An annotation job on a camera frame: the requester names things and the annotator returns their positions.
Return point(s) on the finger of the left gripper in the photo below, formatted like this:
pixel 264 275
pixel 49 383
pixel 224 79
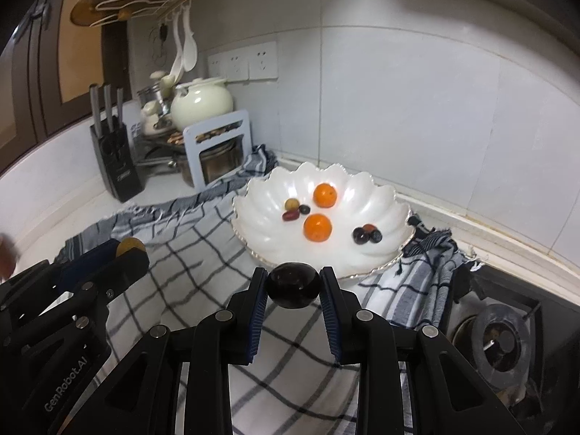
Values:
pixel 118 272
pixel 90 258

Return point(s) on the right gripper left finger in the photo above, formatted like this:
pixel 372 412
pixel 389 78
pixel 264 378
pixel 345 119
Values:
pixel 228 337

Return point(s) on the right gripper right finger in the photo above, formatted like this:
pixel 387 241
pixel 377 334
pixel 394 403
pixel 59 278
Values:
pixel 359 336

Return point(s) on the yellow longan fruit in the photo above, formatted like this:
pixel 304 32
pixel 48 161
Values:
pixel 128 244

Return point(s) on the dark plum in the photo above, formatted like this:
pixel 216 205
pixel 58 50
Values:
pixel 293 285

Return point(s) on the orange mandarin with stem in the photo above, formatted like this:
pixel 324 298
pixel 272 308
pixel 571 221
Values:
pixel 324 195

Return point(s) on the checked white kitchen cloth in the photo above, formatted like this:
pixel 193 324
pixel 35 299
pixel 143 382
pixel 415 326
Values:
pixel 197 263

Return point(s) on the person hand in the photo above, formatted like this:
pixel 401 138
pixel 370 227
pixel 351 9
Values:
pixel 8 258

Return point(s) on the dark grape pair left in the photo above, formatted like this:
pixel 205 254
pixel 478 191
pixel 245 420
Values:
pixel 360 236

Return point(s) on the orange mandarin in bowl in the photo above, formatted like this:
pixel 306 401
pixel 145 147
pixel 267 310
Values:
pixel 317 228

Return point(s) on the black knife block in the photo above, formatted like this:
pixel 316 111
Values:
pixel 111 145

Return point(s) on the white scalloped ceramic bowl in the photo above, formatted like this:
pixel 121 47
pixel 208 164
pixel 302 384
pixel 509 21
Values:
pixel 258 223

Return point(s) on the gas stove burner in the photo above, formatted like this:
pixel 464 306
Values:
pixel 499 330

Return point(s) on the white slotted rack panel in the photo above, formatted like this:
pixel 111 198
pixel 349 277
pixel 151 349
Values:
pixel 208 133

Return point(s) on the steel container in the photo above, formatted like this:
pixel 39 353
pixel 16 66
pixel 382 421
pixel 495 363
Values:
pixel 221 159

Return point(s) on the red date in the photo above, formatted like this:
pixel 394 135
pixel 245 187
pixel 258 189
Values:
pixel 291 215

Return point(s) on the yellow-green grape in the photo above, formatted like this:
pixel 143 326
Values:
pixel 291 204

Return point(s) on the cream ceramic pot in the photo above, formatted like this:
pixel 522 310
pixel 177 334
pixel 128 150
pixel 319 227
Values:
pixel 199 100

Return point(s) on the white hanging spatula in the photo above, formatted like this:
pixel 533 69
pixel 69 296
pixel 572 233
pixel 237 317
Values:
pixel 177 67

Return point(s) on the white hanging spoon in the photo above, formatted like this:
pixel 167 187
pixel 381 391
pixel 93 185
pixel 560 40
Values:
pixel 190 49

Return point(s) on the wall power sockets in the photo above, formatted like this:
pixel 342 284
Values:
pixel 253 63

